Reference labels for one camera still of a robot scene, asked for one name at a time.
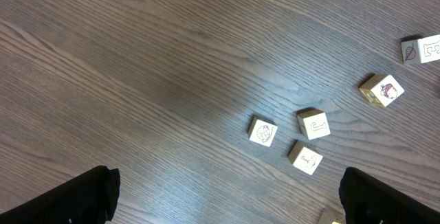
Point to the wooden block blue base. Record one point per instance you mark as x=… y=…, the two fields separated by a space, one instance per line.
x=304 y=158

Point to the wooden block acorn picture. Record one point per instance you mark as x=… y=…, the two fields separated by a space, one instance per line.
x=381 y=89

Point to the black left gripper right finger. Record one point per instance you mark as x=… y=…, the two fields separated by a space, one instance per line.
x=367 y=200

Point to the wooden block far left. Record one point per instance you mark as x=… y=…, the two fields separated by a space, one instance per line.
x=261 y=132

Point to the wooden block red side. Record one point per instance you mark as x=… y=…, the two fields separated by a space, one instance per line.
x=421 y=50

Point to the yellow letter S block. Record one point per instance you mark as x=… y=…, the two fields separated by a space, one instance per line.
x=330 y=216

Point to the wooden block blue corner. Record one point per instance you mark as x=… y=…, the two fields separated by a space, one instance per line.
x=313 y=124

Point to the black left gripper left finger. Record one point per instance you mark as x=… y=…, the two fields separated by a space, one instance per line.
x=91 y=197

